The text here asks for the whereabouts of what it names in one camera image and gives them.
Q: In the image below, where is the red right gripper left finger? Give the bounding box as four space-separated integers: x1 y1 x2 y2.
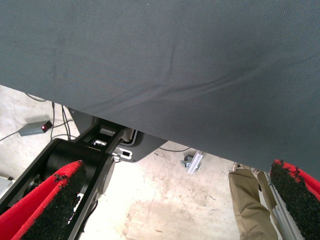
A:
0 160 88 240

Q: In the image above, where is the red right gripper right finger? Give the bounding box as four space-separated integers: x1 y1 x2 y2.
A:
270 159 320 240

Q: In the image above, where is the khaki trouser leg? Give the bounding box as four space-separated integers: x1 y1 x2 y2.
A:
227 167 278 240
257 171 272 201

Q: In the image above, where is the light grey metal box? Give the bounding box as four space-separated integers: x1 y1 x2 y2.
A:
0 176 14 200

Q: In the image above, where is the laced shoe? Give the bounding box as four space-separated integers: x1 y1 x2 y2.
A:
232 161 251 173

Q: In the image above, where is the grey box with red light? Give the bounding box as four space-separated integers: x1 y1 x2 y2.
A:
19 120 53 137

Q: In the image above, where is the grey caster wheel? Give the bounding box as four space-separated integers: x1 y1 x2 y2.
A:
180 154 195 168

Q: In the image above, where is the dark grey table cloth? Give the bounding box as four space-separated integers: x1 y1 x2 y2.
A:
0 0 320 181

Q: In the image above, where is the grey aluminium frame post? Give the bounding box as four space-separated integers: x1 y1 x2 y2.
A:
264 172 305 240

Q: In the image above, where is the grey cable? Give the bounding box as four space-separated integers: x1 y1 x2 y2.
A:
0 131 21 142

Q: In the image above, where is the black floor cable loop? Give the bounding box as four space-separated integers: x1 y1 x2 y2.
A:
24 92 47 102

